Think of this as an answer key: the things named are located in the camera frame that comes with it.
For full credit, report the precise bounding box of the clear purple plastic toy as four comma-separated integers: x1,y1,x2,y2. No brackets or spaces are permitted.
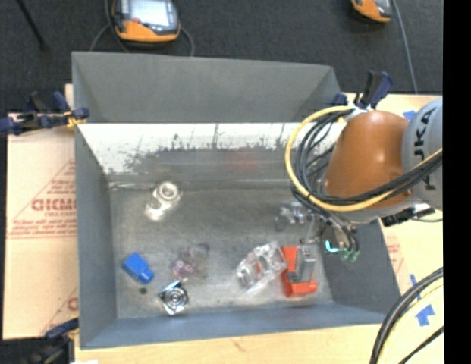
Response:
170,243,211,281

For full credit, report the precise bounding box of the orange plastic tool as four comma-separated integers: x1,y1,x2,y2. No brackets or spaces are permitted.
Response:
281,245,319,299

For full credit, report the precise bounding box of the blue block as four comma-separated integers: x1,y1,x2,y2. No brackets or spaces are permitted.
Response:
121,252,155,285

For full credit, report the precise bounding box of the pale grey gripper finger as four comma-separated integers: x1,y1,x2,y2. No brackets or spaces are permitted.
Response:
294,246,305,282
303,245,317,282

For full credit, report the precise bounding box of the grey metal bin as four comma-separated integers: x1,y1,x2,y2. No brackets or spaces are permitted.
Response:
71,51,403,350

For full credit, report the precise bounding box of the shiny silver square dish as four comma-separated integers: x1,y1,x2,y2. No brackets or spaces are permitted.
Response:
156,279,191,316

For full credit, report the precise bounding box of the black cylinder on white bracket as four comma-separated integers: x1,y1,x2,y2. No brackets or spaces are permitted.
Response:
381,204,436,228

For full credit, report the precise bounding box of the brown cardboard board red print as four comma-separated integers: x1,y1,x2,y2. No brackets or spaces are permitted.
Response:
1,83,444,341

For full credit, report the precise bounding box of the clear plastic block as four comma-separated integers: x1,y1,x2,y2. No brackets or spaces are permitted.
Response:
235,241,289,293

